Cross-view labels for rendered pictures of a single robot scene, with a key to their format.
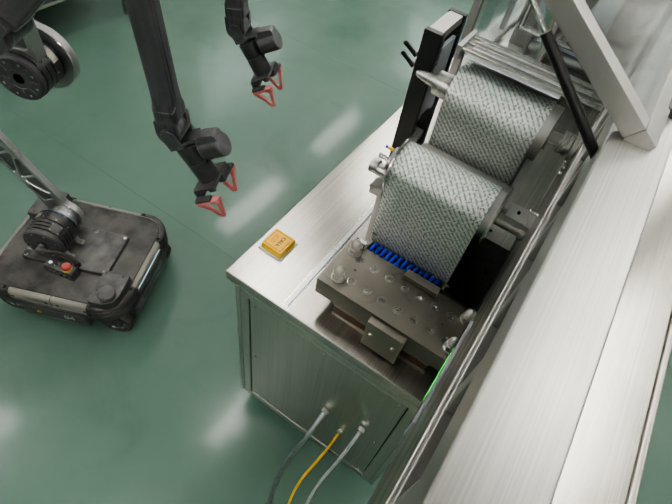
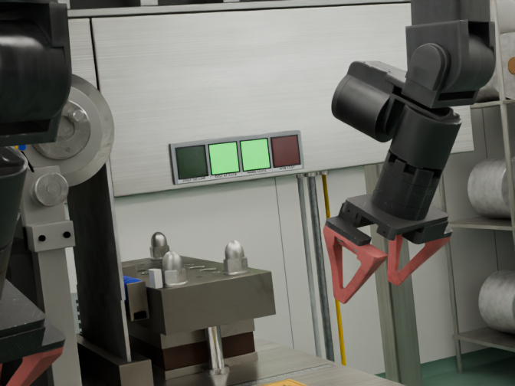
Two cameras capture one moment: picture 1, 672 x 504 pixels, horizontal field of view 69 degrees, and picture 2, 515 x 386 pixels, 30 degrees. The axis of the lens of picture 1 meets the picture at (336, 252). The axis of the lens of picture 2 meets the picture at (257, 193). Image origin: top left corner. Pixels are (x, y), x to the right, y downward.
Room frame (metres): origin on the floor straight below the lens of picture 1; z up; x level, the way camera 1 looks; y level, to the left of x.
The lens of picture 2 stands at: (1.68, 0.88, 1.21)
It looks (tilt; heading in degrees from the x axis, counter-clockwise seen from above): 3 degrees down; 221
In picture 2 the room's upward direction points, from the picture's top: 6 degrees counter-clockwise
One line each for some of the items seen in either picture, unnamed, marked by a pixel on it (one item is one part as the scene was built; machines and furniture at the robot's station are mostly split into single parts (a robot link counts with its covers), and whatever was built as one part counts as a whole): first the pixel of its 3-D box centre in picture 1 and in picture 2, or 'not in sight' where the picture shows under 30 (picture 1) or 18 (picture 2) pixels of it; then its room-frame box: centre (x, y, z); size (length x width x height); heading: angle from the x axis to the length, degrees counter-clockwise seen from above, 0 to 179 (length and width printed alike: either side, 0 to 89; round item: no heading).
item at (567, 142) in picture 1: (562, 141); not in sight; (1.01, -0.48, 1.34); 0.07 x 0.07 x 0.07; 65
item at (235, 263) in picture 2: (339, 271); (234, 256); (0.70, -0.02, 1.05); 0.04 x 0.04 x 0.04
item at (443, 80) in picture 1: (447, 86); not in sight; (1.15, -0.19, 1.34); 0.06 x 0.06 x 0.06; 65
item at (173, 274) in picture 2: (356, 246); (172, 267); (0.79, -0.05, 1.05); 0.04 x 0.04 x 0.04
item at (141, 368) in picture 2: not in sight; (106, 360); (0.80, -0.20, 0.92); 0.28 x 0.04 x 0.04; 65
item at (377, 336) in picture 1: (382, 341); not in sight; (0.59, -0.16, 0.97); 0.10 x 0.03 x 0.11; 65
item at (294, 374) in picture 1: (464, 196); not in sight; (1.74, -0.55, 0.43); 2.52 x 0.64 x 0.86; 155
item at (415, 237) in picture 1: (416, 240); (92, 227); (0.80, -0.19, 1.11); 0.23 x 0.01 x 0.18; 65
